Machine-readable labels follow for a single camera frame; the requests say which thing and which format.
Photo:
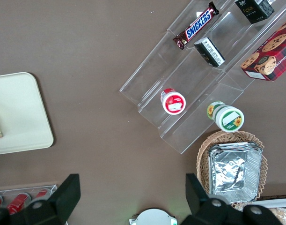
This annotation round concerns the green lid yogurt cup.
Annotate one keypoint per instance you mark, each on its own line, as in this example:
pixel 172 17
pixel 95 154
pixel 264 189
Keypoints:
pixel 229 118

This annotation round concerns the white rectangular snack bin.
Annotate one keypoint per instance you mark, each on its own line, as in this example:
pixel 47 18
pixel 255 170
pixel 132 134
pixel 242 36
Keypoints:
pixel 278 201

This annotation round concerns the red tartan cookie box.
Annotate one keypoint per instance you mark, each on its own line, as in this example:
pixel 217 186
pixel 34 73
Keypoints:
pixel 271 56

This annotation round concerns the aluminium foil container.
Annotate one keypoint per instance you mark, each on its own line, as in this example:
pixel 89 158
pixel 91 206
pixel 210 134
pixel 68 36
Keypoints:
pixel 234 173

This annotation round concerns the light tan wicker basket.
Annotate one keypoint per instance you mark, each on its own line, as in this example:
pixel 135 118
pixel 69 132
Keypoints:
pixel 203 150

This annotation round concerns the large clear cracker bag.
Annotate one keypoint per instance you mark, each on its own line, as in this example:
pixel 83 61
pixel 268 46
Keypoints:
pixel 284 213

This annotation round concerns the cream rectangular tray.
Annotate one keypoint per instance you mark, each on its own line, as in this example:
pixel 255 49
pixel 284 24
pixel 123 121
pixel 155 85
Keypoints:
pixel 21 105

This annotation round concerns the clear acrylic bottle rack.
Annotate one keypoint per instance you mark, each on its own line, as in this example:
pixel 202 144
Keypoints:
pixel 28 187

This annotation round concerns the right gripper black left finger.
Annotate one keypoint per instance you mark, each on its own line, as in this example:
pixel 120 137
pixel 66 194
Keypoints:
pixel 63 199

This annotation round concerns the small black carton box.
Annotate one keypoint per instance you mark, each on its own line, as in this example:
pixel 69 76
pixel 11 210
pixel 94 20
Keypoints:
pixel 208 52
pixel 252 11

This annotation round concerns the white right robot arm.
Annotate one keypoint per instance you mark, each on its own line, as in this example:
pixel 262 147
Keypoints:
pixel 154 218

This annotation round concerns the red lid yogurt cup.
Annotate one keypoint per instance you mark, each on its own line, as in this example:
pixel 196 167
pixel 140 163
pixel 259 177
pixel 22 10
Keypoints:
pixel 173 103

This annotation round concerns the clear acrylic stepped stand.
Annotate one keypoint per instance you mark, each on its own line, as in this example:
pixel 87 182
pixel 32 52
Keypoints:
pixel 236 37
pixel 156 77

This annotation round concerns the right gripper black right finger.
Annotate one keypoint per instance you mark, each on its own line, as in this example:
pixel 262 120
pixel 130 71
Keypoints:
pixel 199 206

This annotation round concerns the Snickers chocolate bar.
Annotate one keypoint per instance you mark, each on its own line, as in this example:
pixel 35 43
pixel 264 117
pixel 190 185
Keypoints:
pixel 197 25

